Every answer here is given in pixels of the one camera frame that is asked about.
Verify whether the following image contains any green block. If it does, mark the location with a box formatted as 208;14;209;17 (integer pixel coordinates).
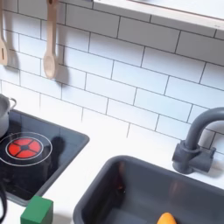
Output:
19;194;54;224

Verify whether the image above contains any orange toy vegetable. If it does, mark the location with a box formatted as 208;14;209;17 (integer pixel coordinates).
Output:
156;212;178;224

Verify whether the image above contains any steel pot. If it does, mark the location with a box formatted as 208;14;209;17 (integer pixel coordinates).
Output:
0;93;18;138

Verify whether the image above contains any wooden slotted spatula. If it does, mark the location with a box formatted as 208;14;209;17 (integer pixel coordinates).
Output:
0;0;10;67

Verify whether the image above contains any dark grey tap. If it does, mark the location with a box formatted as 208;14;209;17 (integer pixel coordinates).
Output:
171;106;224;175

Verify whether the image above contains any wooden spoon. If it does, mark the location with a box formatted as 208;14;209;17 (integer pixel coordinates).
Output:
43;0;60;80

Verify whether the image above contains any dark grey sink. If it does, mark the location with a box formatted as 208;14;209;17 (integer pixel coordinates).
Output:
72;154;224;224

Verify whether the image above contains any black stove top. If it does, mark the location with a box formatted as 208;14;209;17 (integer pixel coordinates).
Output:
0;108;91;207

